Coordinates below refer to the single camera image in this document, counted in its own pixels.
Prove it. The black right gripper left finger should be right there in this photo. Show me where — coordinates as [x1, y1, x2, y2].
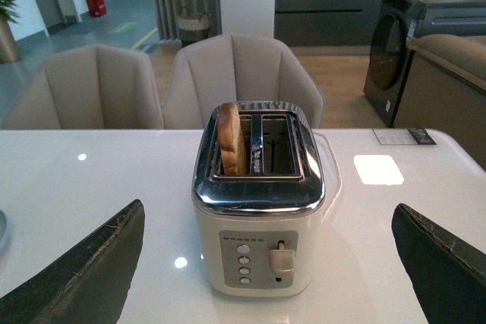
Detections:
[1, 200, 145, 323]

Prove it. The dark grey washing machine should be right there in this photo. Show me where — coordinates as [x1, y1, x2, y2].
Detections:
[364, 0, 485, 127]

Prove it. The beige sofa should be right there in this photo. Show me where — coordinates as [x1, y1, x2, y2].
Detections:
[393, 34, 485, 168]

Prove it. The beige chair left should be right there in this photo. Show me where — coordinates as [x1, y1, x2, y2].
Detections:
[2, 44, 164, 130]

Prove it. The beige chair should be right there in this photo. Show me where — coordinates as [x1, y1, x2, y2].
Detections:
[162, 34, 325, 130]
[2, 44, 164, 130]

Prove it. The white two-slot toaster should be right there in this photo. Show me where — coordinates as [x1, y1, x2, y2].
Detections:
[192, 102, 326, 297]

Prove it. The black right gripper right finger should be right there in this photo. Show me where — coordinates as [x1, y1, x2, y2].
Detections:
[391, 203, 485, 323]

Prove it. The red bin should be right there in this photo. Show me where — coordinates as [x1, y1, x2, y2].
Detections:
[86, 0, 107, 17]

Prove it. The white toaster power cable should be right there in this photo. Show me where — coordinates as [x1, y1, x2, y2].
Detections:
[313, 133, 342, 222]

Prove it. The brown bread slice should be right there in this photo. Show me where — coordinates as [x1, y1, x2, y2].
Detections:
[216, 102, 248, 175]

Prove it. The potted plant gold pot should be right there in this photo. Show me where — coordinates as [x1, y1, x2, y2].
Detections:
[1, 0, 21, 63]

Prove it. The woven basket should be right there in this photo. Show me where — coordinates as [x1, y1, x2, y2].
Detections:
[177, 6, 210, 47]

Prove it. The beige chair middle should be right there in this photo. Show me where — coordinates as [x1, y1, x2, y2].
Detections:
[162, 34, 325, 130]

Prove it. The light blue plate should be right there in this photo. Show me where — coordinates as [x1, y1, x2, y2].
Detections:
[0, 210, 9, 251]

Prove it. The label card on table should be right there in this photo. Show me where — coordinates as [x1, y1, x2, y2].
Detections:
[373, 128, 436, 146]

